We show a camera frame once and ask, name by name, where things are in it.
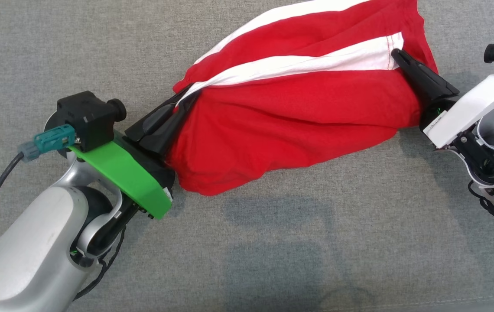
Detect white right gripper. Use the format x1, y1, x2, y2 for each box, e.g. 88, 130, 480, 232
391, 49, 494, 150

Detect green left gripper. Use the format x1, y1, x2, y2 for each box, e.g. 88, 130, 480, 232
68, 84, 201, 220

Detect red shorts white stripes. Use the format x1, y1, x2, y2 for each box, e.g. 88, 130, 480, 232
167, 0, 439, 196

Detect grey fabric sofa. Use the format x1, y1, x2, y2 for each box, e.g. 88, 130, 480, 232
0, 0, 494, 312

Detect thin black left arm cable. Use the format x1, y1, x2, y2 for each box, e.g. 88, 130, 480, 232
71, 225, 127, 302

